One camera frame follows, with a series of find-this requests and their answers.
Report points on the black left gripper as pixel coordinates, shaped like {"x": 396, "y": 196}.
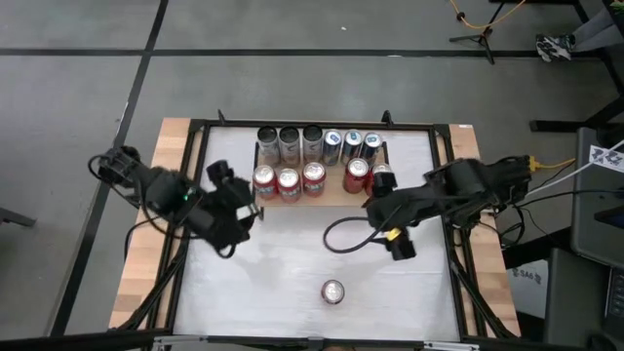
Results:
{"x": 224, "y": 214}

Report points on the black desk frame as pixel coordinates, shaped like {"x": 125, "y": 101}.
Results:
{"x": 551, "y": 126}

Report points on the black aluminium table frame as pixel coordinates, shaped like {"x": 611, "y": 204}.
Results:
{"x": 234, "y": 123}

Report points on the person's leg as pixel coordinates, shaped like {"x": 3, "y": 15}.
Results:
{"x": 599, "y": 34}

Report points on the red Fanta strawberry can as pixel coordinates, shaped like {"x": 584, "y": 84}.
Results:
{"x": 264, "y": 179}

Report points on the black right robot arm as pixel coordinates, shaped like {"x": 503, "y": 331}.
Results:
{"x": 478, "y": 185}

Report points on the small Red Bull can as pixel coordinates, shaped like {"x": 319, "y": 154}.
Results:
{"x": 332, "y": 144}
{"x": 372, "y": 144}

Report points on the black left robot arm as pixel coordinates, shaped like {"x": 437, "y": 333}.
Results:
{"x": 156, "y": 187}

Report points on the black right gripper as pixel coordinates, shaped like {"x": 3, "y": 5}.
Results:
{"x": 404, "y": 207}

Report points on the black keyboard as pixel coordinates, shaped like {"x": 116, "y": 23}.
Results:
{"x": 616, "y": 302}

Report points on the large Red Bull can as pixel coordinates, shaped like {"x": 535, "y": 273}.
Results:
{"x": 352, "y": 142}

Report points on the white paper label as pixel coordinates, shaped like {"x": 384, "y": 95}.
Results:
{"x": 607, "y": 158}

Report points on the black tripod stand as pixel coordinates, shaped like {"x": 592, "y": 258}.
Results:
{"x": 482, "y": 38}

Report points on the black chair leg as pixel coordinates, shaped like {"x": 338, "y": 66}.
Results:
{"x": 14, "y": 217}

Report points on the white cardboard box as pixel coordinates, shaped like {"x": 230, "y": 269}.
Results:
{"x": 526, "y": 287}

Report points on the grey cabinet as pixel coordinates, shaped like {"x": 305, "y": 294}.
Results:
{"x": 590, "y": 219}

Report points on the person's shoe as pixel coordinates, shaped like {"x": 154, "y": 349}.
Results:
{"x": 556, "y": 47}

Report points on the wooden shelf with black legs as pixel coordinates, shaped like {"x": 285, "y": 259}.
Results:
{"x": 336, "y": 199}

